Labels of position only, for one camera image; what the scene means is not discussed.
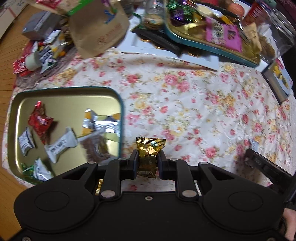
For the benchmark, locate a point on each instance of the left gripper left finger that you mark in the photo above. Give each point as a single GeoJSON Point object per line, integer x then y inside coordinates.
{"type": "Point", "coordinates": [114, 173]}

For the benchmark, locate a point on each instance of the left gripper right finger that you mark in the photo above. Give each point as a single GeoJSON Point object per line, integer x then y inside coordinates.
{"type": "Point", "coordinates": [181, 173]}

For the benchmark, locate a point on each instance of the gold candy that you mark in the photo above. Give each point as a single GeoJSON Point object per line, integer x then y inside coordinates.
{"type": "Point", "coordinates": [148, 149]}

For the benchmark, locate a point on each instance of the brown date snack packet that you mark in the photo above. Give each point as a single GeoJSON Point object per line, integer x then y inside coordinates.
{"type": "Point", "coordinates": [95, 146]}

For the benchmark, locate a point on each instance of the yellow silver snack packet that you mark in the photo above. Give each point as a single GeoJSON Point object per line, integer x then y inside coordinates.
{"type": "Point", "coordinates": [109, 124]}

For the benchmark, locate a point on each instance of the grey silver snack bar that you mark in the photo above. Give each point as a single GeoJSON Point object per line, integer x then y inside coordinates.
{"type": "Point", "coordinates": [66, 141]}

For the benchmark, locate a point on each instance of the white hawthorn stick packet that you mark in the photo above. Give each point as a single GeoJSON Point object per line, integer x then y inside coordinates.
{"type": "Point", "coordinates": [41, 172]}

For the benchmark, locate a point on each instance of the red candy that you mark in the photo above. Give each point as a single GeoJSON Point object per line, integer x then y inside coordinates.
{"type": "Point", "coordinates": [40, 122]}

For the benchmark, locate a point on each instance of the white small snack packet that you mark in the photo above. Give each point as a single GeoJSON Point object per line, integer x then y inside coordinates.
{"type": "Point", "coordinates": [26, 141]}

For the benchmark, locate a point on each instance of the green triangular snack packet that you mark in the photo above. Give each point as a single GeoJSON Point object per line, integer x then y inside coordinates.
{"type": "Point", "coordinates": [28, 173]}

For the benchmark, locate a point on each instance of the glass plate with snacks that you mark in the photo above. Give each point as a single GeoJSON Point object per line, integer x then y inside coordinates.
{"type": "Point", "coordinates": [31, 80]}

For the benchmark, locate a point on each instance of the floral tablecloth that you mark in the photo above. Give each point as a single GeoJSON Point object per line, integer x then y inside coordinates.
{"type": "Point", "coordinates": [211, 116]}

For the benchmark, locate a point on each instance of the gold teal tin lid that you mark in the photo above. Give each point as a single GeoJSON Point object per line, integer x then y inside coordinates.
{"type": "Point", "coordinates": [66, 105]}

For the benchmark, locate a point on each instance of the card box with yellow picture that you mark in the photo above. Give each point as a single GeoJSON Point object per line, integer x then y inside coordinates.
{"type": "Point", "coordinates": [279, 80]}

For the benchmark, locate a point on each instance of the white tray with chocolates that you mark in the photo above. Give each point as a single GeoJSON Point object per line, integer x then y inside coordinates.
{"type": "Point", "coordinates": [132, 44]}

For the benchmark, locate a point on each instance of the tape roll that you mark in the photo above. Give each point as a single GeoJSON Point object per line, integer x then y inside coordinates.
{"type": "Point", "coordinates": [32, 61]}

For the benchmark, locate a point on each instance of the pink snack packet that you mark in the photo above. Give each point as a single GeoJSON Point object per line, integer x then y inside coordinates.
{"type": "Point", "coordinates": [223, 35]}

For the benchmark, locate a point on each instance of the brown paper snack bag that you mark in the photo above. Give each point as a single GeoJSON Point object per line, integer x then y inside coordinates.
{"type": "Point", "coordinates": [94, 26]}

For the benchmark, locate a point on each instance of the glass jar with walnuts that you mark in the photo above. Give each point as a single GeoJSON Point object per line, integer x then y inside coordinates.
{"type": "Point", "coordinates": [270, 31]}

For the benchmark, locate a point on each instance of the gold teal snack tin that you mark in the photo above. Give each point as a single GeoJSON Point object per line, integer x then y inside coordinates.
{"type": "Point", "coordinates": [185, 23]}

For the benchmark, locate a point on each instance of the small glass cookie jar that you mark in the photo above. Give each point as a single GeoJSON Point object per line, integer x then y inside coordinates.
{"type": "Point", "coordinates": [154, 14]}

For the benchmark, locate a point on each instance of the grey cardboard box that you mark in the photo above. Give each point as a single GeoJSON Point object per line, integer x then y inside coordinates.
{"type": "Point", "coordinates": [41, 25]}

